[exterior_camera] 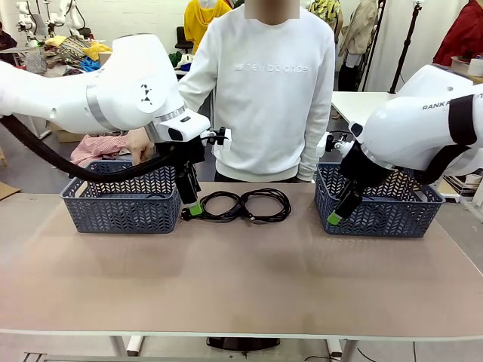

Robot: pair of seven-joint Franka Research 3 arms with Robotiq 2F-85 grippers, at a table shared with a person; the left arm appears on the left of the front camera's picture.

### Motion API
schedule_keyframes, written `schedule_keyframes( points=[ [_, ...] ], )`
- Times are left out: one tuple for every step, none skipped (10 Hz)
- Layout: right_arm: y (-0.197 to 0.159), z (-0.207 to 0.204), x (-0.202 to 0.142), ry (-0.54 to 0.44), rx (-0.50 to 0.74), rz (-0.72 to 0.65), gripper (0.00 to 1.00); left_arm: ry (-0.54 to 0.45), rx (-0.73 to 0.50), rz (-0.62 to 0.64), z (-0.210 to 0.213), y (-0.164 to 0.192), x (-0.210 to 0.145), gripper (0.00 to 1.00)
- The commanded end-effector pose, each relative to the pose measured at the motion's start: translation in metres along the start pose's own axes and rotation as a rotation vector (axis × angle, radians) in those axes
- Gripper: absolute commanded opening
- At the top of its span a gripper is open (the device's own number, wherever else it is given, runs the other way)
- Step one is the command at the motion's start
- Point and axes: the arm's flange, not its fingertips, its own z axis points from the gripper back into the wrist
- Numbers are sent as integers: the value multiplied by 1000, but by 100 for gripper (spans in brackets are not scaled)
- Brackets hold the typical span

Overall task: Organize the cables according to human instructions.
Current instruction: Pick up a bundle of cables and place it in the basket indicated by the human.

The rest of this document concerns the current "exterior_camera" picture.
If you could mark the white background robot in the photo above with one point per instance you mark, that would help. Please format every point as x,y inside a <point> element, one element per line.
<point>73,15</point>

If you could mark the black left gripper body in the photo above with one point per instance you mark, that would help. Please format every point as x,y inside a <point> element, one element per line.
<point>181,152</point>

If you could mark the red hanging garment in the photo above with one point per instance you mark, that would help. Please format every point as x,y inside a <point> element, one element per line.
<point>464,34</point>

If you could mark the black office chair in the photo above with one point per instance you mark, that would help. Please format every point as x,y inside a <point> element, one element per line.
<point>181,37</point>

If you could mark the yellow garment on mannequin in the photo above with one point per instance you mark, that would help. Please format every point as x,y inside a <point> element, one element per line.
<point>200,22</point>

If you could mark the white table leg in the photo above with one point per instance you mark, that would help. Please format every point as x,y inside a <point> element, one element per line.
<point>132,345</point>
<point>339,348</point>

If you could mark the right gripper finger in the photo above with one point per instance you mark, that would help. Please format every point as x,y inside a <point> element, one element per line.
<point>352,206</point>
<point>341,209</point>

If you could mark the brown cardboard box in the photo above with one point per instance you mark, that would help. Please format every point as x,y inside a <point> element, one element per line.
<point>64,135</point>

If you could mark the black pedestal base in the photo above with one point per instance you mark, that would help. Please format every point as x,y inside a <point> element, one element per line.
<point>241,343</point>

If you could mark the person's right forearm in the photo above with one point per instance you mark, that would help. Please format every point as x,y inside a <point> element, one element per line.
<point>186,96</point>

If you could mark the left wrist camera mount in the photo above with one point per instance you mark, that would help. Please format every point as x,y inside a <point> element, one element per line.
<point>220,146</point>

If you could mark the pile of colourful clothes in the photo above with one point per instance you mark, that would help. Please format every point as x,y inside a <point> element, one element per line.
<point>75,51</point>

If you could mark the white background table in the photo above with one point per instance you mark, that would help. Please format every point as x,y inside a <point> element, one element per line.
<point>358,103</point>

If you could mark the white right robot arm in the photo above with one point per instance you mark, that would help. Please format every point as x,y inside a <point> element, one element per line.
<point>407,124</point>

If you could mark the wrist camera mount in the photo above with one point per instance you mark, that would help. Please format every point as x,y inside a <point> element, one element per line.
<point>220,146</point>
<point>321,146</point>

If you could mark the person's right hand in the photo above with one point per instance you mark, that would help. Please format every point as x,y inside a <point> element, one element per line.
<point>141,147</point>

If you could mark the seated background person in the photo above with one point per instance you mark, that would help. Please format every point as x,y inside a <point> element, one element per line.
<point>5,41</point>

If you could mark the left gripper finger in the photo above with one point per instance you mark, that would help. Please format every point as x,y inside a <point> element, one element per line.
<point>185,194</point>
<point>194,201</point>

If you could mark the black tripod stand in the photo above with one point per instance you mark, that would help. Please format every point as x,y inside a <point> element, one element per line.
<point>405,49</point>

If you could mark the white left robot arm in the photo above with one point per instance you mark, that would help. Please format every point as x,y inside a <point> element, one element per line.
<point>124,75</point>

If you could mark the person in white sweatshirt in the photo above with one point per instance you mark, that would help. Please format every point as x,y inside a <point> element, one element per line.
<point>264,113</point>

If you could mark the grey plastic lattice basket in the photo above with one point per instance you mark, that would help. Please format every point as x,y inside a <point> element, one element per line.
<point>377,222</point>
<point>120,215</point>

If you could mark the beige hanging coat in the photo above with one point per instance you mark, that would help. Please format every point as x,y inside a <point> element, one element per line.
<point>362,26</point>

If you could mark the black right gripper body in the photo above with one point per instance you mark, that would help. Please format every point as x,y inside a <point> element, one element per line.
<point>366,169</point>

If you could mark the red checkered cloth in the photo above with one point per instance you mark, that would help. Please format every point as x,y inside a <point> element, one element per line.
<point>102,145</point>

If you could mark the person's left forearm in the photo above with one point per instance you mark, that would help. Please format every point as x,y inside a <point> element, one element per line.
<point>307,166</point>

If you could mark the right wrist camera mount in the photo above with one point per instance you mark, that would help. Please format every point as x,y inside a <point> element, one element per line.
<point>321,146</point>

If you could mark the floral patterned shirt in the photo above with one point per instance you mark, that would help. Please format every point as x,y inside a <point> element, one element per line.
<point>328,9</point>

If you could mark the flat cardboard sheet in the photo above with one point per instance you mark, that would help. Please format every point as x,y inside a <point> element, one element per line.
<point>7,190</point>

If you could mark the white storage box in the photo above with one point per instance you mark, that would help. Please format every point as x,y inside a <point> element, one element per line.
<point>466,67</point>

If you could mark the green cloth bundle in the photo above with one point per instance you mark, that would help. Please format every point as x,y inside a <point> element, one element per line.
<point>177,60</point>

